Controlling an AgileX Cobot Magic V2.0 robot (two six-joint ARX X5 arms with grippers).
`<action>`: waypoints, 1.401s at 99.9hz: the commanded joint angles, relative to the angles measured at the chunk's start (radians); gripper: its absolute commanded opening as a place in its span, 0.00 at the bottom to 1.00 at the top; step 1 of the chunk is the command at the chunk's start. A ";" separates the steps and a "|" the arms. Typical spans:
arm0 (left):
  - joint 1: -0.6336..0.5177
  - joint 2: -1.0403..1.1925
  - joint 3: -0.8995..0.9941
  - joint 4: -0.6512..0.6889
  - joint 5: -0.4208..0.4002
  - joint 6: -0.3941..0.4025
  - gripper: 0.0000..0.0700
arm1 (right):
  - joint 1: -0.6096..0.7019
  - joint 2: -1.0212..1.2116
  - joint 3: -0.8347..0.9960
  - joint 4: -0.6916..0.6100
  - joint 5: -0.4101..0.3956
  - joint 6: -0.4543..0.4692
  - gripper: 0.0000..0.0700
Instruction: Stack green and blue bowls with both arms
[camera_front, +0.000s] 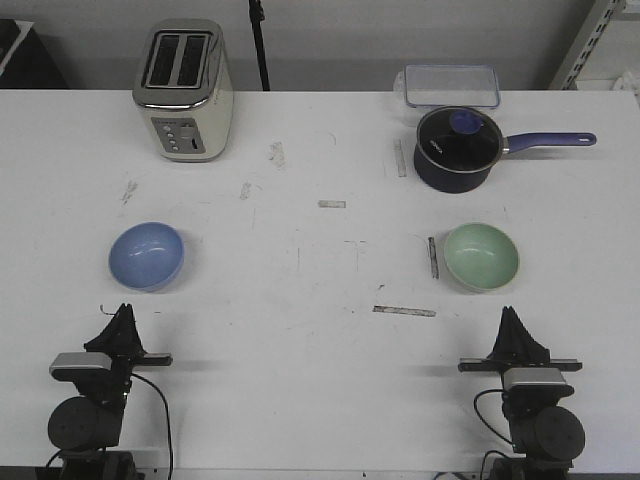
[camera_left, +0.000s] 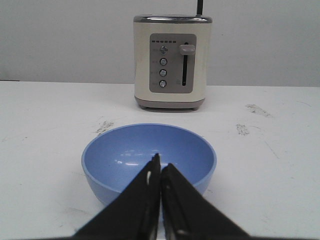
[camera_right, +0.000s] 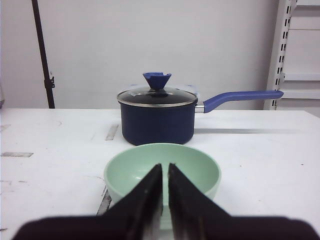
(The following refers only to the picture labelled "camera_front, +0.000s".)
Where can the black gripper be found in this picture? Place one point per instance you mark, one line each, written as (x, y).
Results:
(525, 347)
(117, 384)

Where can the blue bowl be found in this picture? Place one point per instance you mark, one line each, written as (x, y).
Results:
(147, 256)

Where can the green bowl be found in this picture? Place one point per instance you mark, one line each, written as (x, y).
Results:
(481, 257)

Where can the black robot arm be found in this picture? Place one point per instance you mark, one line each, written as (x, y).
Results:
(86, 428)
(544, 436)

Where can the glass pot lid blue knob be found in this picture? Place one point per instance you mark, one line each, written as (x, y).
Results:
(460, 139)

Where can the silver two-slot toaster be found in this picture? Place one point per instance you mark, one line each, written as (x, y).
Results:
(183, 89)

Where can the clear plastic food container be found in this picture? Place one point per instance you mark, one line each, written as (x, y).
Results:
(435, 85)

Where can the black tripod pole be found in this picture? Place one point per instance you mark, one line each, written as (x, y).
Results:
(256, 17)

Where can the grey metal shelf upright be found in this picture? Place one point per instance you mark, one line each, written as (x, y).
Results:
(585, 41)

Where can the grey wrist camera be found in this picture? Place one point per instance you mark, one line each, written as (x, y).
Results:
(80, 366)
(537, 381)

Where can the blue saucepan with handle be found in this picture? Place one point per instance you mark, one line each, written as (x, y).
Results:
(453, 182)

